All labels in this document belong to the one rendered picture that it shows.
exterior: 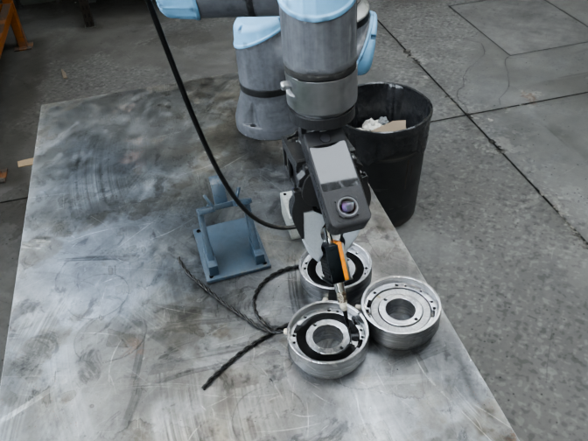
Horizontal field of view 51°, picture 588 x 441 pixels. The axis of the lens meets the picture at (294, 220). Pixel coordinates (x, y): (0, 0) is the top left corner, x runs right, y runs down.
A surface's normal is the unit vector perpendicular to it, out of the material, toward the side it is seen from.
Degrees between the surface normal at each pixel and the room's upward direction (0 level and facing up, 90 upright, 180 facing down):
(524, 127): 0
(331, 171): 31
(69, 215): 0
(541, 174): 0
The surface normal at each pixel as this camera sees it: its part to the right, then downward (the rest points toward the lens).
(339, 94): 0.48, 0.53
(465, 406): -0.06, -0.77
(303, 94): -0.52, 0.57
